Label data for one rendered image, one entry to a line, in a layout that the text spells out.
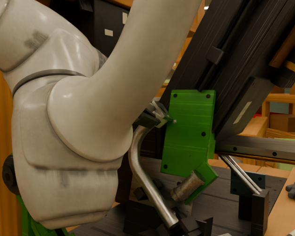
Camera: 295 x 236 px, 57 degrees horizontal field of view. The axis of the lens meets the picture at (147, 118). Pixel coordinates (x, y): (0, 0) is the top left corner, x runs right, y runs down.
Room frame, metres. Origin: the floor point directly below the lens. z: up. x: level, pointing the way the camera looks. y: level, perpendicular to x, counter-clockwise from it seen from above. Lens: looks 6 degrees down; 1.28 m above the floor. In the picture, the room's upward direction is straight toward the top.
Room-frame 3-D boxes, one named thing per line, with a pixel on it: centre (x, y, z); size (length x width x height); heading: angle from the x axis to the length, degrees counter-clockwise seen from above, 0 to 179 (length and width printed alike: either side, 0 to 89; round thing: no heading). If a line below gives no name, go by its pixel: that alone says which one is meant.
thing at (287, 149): (0.78, -0.23, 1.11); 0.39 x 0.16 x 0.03; 56
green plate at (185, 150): (0.67, -0.11, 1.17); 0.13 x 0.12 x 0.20; 146
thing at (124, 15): (0.79, 0.13, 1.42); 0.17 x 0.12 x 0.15; 146
